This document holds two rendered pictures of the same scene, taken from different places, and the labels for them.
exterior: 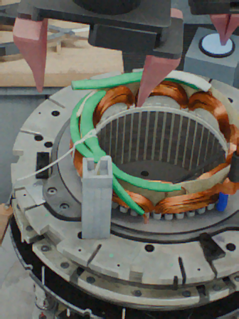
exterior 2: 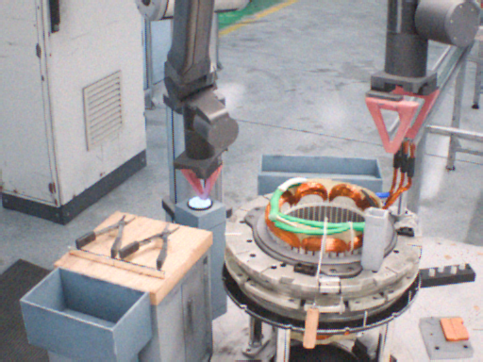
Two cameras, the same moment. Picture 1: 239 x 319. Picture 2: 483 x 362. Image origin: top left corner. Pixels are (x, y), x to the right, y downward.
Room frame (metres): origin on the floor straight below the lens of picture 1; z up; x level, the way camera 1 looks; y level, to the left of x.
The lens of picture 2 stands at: (0.32, 0.89, 1.66)
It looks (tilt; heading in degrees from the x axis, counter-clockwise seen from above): 26 degrees down; 299
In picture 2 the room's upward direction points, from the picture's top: straight up
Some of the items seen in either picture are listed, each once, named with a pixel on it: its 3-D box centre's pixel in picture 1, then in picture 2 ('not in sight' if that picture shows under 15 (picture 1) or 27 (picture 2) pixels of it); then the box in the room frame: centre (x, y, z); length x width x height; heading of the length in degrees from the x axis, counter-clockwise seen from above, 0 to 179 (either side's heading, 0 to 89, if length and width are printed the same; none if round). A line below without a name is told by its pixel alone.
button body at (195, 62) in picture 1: (205, 115); (201, 261); (0.97, -0.12, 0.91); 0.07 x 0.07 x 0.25; 74
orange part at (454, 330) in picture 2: not in sight; (454, 329); (0.48, -0.28, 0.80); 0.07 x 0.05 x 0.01; 119
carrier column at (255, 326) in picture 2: not in sight; (256, 303); (0.81, -0.05, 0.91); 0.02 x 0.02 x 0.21
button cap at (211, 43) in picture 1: (217, 44); (199, 203); (0.97, -0.12, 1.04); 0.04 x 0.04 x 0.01
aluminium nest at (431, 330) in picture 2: not in sight; (445, 336); (0.49, -0.26, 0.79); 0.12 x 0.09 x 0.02; 119
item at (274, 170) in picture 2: not in sight; (317, 227); (0.82, -0.33, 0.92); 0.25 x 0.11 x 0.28; 25
